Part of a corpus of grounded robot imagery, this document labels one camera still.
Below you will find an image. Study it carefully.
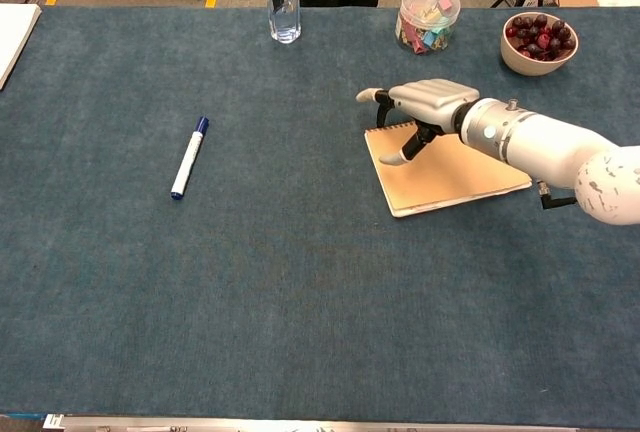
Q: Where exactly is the tan spiral notebook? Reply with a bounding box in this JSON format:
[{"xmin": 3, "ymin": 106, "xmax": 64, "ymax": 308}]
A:
[{"xmin": 363, "ymin": 120, "xmax": 534, "ymax": 219}]

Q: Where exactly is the teal felt table mat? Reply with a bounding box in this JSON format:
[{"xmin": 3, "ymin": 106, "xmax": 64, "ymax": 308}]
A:
[{"xmin": 0, "ymin": 5, "xmax": 640, "ymax": 423}]

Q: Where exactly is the beige round bowl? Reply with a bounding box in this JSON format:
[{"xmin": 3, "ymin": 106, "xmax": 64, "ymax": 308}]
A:
[{"xmin": 500, "ymin": 12, "xmax": 580, "ymax": 77}]

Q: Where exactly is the clear jar of colourful clips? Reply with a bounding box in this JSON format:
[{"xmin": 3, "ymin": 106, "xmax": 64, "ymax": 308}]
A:
[{"xmin": 395, "ymin": 0, "xmax": 461, "ymax": 56}]

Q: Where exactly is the blue white marker pen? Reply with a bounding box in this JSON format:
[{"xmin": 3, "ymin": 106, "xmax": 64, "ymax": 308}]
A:
[{"xmin": 170, "ymin": 116, "xmax": 210, "ymax": 201}]

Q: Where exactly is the dark red cherries pile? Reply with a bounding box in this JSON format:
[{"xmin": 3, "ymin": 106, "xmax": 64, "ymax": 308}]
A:
[{"xmin": 505, "ymin": 13, "xmax": 577, "ymax": 62}]

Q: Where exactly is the aluminium table edge rail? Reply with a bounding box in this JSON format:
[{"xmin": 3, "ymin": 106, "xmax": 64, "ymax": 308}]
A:
[{"xmin": 43, "ymin": 414, "xmax": 640, "ymax": 432}]

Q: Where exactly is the white flat board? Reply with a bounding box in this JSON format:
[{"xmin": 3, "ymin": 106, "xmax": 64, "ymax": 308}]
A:
[{"xmin": 0, "ymin": 3, "xmax": 43, "ymax": 92}]

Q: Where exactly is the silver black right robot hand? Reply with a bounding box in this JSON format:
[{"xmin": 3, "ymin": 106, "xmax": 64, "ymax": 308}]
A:
[{"xmin": 355, "ymin": 78, "xmax": 481, "ymax": 167}]

